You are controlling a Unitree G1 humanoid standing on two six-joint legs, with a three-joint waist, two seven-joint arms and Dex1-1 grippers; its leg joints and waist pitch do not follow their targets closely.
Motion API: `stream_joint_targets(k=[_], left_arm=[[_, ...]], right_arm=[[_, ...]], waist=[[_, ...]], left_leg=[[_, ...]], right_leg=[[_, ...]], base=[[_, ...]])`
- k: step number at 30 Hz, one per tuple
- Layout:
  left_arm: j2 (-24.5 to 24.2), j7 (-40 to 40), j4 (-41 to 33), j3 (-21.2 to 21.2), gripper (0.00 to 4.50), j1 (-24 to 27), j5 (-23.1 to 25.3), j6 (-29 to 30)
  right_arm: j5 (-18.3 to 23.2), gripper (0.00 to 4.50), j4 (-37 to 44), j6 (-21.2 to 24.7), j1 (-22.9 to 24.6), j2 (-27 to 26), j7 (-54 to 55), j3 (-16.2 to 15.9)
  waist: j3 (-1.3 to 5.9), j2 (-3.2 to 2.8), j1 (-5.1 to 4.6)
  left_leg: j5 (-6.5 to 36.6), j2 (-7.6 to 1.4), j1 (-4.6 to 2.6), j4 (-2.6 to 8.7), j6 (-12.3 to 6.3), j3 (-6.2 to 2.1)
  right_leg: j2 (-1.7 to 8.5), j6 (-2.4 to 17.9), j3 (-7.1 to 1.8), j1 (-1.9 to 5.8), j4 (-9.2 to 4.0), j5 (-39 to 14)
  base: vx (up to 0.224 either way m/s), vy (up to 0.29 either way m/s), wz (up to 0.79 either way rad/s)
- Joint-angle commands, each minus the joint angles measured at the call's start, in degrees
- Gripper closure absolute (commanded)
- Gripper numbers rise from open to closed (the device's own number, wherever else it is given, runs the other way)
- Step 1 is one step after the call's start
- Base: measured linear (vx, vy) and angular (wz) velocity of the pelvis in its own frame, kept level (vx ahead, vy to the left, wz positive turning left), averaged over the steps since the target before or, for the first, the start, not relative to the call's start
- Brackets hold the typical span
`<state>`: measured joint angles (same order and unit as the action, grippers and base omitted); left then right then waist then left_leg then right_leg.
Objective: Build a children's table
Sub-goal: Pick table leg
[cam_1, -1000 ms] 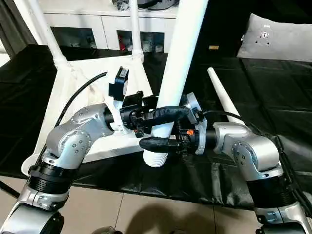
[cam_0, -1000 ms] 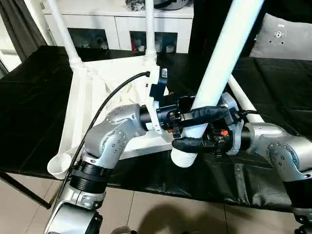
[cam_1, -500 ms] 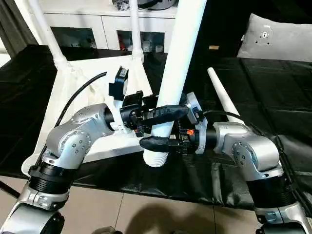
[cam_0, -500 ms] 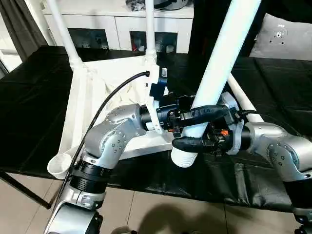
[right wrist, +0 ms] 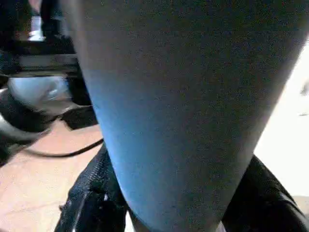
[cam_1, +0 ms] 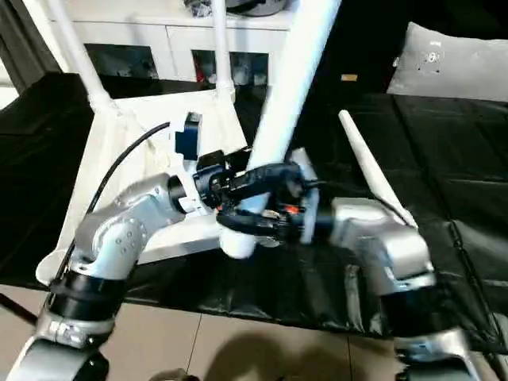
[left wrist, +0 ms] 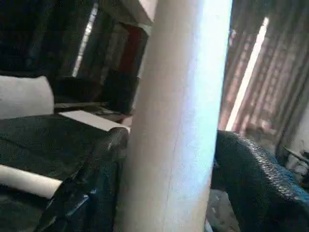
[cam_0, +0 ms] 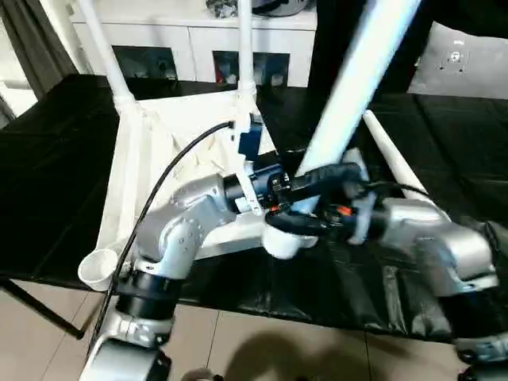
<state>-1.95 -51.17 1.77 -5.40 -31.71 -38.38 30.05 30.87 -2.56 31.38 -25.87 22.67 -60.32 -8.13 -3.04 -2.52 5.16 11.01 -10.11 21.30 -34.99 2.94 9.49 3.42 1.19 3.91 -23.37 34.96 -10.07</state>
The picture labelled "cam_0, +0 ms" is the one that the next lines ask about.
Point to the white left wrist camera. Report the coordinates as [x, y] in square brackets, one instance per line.
[248, 143]

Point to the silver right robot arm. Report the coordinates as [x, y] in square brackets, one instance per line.
[444, 246]

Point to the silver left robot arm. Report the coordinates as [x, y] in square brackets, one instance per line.
[178, 234]

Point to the black furniture with yellow label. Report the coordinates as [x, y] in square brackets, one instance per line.
[349, 39]

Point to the white plastic table leg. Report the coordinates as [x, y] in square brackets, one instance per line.
[246, 51]
[357, 79]
[103, 59]
[393, 155]

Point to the grey cushion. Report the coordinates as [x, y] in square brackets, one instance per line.
[464, 63]

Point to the white plastic table top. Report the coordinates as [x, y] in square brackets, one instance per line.
[131, 158]

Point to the black work mat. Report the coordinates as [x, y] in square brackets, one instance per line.
[39, 158]

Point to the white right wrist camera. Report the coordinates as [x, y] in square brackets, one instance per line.
[361, 222]

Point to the white glass-door cabinet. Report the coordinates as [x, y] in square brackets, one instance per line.
[178, 35]

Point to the grey pleated curtain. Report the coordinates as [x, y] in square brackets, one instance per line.
[31, 43]

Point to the grey round cooker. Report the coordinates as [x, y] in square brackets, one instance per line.
[282, 6]

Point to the black metal frame bar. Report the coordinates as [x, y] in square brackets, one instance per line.
[43, 309]

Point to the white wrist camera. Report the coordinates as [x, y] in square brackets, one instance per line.
[248, 143]
[361, 222]

